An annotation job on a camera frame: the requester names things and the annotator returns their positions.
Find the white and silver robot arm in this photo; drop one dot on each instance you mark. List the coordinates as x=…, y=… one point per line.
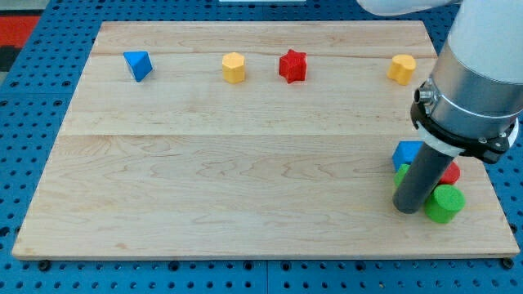
x=470, y=103

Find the red star block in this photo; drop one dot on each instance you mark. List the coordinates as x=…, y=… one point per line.
x=292, y=66

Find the yellow heart block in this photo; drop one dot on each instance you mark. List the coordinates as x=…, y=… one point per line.
x=401, y=69

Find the wooden board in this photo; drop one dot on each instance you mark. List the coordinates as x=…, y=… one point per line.
x=187, y=166

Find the yellow hexagon block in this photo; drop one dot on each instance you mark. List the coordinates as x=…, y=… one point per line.
x=233, y=67

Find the green block behind pusher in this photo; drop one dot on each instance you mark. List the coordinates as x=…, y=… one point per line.
x=400, y=174

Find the blue cube block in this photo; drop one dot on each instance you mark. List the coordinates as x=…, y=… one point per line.
x=405, y=152

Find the blue triangle block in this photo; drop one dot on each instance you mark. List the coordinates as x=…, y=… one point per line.
x=139, y=64

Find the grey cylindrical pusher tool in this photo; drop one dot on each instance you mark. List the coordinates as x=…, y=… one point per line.
x=424, y=173

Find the green cylinder block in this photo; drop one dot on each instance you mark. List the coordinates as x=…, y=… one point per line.
x=444, y=203

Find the red round block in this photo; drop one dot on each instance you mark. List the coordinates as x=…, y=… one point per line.
x=451, y=175

